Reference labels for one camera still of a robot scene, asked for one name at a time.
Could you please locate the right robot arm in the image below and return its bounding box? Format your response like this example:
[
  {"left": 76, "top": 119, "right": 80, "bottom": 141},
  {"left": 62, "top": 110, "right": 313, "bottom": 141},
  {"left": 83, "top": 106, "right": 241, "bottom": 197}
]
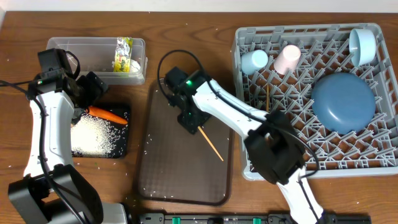
[{"left": 164, "top": 67, "right": 324, "bottom": 223}]

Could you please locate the light blue bowl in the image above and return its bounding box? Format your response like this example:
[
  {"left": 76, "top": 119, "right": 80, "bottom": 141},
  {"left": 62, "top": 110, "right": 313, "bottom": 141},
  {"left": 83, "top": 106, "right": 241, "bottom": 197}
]
[{"left": 349, "top": 29, "right": 376, "bottom": 67}]

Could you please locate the black tray bin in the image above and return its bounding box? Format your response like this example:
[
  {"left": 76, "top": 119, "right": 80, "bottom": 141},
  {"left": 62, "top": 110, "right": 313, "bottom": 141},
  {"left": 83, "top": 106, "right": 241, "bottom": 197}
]
[{"left": 70, "top": 102, "right": 131, "bottom": 159}]

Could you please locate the grey dishwasher rack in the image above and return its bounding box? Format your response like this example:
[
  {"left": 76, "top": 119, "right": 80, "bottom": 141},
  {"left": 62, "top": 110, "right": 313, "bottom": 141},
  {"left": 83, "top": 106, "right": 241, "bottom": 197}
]
[{"left": 231, "top": 23, "right": 397, "bottom": 178}]

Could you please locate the orange carrot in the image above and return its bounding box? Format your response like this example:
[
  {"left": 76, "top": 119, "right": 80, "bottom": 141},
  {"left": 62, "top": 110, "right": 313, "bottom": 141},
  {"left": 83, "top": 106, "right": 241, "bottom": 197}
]
[{"left": 86, "top": 106, "right": 128, "bottom": 125}]

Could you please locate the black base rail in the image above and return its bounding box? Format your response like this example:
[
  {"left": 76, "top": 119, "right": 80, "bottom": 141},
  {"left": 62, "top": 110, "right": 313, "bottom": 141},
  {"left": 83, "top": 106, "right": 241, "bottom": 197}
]
[{"left": 135, "top": 213, "right": 372, "bottom": 224}]

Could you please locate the pink cup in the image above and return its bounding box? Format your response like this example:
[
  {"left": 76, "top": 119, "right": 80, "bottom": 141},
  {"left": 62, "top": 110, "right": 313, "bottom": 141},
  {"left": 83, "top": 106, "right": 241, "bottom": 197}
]
[{"left": 274, "top": 45, "right": 301, "bottom": 75}]

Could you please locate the wooden chopstick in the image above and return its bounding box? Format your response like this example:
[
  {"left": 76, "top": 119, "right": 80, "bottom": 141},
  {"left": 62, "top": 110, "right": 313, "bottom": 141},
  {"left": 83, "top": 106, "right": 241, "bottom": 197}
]
[
  {"left": 198, "top": 126, "right": 224, "bottom": 162},
  {"left": 266, "top": 84, "right": 270, "bottom": 112}
]

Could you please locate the dark blue plate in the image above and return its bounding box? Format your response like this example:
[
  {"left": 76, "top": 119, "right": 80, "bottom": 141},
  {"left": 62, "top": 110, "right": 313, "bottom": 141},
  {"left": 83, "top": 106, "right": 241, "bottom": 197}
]
[{"left": 311, "top": 72, "right": 376, "bottom": 134}]

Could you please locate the brown serving tray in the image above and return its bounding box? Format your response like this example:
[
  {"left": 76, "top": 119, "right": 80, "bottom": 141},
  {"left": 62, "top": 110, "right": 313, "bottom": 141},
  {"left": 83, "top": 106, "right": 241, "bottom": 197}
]
[{"left": 134, "top": 82, "right": 233, "bottom": 206}]

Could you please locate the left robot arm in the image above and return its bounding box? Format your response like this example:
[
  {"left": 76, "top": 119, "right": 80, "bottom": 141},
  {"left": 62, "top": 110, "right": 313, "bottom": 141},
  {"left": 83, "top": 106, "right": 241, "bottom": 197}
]
[{"left": 8, "top": 70, "right": 129, "bottom": 223}]

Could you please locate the white napkin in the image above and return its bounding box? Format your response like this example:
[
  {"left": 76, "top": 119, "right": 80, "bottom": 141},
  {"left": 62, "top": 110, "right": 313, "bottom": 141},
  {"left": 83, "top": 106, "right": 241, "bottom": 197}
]
[{"left": 129, "top": 59, "right": 141, "bottom": 73}]

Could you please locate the white rice pile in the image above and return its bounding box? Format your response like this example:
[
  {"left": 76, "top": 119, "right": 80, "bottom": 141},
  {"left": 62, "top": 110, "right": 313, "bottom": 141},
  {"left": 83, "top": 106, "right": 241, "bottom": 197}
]
[{"left": 70, "top": 109, "right": 130, "bottom": 157}]

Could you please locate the clear plastic bin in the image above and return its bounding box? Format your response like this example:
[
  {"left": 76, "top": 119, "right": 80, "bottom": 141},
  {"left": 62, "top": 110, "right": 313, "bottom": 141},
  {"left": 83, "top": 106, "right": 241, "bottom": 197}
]
[{"left": 47, "top": 37, "right": 147, "bottom": 85}]

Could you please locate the light blue cup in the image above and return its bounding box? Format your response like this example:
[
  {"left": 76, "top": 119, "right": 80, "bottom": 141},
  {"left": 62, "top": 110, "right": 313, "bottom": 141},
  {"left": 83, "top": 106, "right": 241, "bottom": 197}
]
[{"left": 241, "top": 50, "right": 268, "bottom": 75}]

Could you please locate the yellow foil snack wrapper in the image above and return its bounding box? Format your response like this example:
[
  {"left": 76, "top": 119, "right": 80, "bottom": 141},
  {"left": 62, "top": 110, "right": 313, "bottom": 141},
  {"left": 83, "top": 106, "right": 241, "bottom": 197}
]
[{"left": 113, "top": 37, "right": 133, "bottom": 73}]

